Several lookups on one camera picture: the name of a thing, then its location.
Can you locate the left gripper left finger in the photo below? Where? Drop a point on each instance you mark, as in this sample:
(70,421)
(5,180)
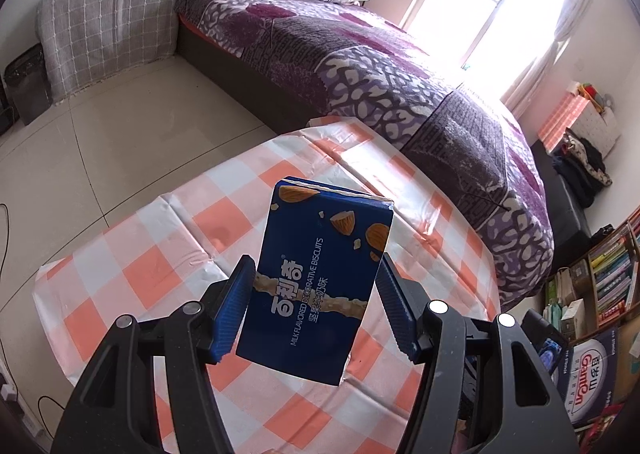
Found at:
(198,334)

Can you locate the black leather bench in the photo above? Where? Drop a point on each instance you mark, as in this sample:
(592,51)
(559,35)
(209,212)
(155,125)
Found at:
(571,233)

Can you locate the window with white frame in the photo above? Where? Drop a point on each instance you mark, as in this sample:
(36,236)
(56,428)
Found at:
(488,42)

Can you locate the purple patterned bed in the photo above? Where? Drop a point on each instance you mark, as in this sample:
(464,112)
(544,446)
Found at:
(290,61)

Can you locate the brown cardboard box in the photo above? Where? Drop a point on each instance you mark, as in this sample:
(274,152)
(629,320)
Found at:
(627,368)

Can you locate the lower Ganten water carton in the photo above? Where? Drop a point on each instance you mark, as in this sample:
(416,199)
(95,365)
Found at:
(586,376)

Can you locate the pile of folded clothes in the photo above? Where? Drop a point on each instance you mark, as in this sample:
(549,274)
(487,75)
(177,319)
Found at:
(581,166)

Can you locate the pink white curtain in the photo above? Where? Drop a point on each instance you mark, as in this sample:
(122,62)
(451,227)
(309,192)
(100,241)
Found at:
(529,82)

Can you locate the orange checkered tablecloth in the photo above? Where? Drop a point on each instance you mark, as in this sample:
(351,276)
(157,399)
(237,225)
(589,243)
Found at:
(169,251)

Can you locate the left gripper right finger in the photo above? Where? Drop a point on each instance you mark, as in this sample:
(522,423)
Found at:
(432,335)

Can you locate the blue biscuit box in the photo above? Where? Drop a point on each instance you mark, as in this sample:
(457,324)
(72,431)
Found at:
(316,270)

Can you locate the grey checked cloth chair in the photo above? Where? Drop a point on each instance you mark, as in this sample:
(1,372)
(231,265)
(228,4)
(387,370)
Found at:
(87,41)

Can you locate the white drawer cabinet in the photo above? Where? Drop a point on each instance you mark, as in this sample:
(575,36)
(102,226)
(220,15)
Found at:
(578,114)

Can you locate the wooden bookshelf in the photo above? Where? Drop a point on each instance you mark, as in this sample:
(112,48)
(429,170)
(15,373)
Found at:
(600,290)

